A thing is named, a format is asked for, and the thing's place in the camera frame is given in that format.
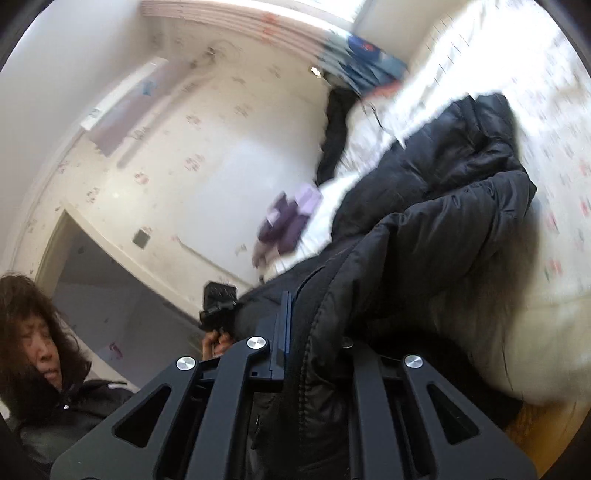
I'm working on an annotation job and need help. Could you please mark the black puffer jacket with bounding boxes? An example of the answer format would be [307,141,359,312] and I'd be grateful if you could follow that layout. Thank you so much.
[235,93,536,479]

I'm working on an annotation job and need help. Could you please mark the purple folded clothes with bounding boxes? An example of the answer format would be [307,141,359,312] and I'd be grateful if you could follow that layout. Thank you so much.
[252,184,322,269]

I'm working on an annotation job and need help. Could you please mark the person's left hand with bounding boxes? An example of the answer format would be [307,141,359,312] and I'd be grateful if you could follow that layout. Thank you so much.
[201,331,235,361]

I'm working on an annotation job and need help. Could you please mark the person with brown hair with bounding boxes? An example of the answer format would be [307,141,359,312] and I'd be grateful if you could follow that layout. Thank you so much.
[1,274,133,477]

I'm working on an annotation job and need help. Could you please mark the white cherry print quilt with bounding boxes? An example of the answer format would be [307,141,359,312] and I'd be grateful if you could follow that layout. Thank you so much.
[263,1,590,403]

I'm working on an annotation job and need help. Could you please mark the blue patterned curtain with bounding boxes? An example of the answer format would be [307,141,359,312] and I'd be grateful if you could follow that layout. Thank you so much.
[318,33,407,96]

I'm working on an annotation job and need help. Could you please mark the grey wall switch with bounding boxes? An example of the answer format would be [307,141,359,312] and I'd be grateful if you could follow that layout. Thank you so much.
[132,229,150,249]

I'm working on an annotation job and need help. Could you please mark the white wall air conditioner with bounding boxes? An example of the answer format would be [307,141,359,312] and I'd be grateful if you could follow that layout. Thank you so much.
[80,56,168,132]

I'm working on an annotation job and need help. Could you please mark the black garment near wall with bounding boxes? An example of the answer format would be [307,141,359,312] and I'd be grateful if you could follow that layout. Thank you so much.
[315,86,360,186]

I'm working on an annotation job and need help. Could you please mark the black charging cable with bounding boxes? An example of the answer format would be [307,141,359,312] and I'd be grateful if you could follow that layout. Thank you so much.
[361,98,408,151]

